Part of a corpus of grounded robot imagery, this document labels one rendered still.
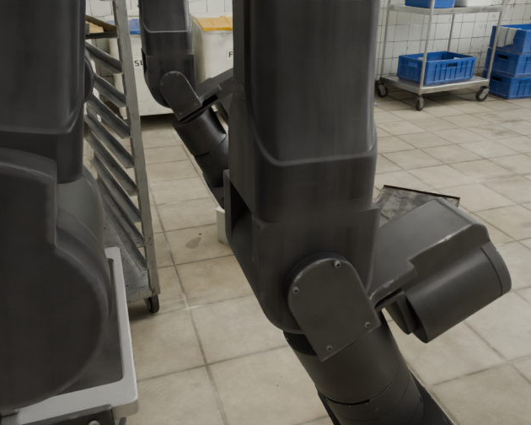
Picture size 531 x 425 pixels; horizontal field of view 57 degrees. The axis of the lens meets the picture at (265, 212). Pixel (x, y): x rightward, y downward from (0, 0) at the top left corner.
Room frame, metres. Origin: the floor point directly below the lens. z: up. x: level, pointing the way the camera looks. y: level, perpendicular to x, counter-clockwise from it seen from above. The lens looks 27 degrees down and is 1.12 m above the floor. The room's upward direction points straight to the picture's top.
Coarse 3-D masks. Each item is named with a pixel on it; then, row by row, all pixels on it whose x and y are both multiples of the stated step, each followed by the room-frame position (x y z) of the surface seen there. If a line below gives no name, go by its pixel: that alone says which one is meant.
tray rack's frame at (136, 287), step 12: (108, 228) 1.78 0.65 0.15; (108, 240) 1.67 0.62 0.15; (120, 240) 1.67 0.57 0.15; (132, 264) 1.50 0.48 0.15; (132, 276) 1.43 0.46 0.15; (144, 276) 1.43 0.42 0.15; (132, 288) 1.35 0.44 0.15; (144, 288) 1.35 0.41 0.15; (132, 300) 1.32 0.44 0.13; (144, 300) 1.43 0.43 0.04
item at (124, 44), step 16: (128, 32) 1.36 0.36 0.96; (128, 48) 1.36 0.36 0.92; (128, 64) 1.36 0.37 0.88; (128, 80) 1.36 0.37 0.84; (128, 96) 1.35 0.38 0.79; (128, 112) 1.35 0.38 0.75; (144, 160) 1.36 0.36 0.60; (144, 176) 1.36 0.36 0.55; (144, 192) 1.36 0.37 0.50; (144, 208) 1.36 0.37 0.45; (144, 224) 1.35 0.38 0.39
